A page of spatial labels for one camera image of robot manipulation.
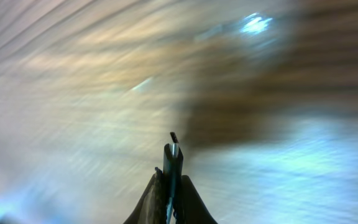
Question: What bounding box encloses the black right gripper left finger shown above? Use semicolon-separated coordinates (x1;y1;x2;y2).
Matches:
124;167;167;224

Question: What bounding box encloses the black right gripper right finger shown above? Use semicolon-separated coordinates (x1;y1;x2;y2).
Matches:
174;175;217;224

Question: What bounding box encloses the dark blue Samsung smartphone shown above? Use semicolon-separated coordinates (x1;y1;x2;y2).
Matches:
163;132;184;224

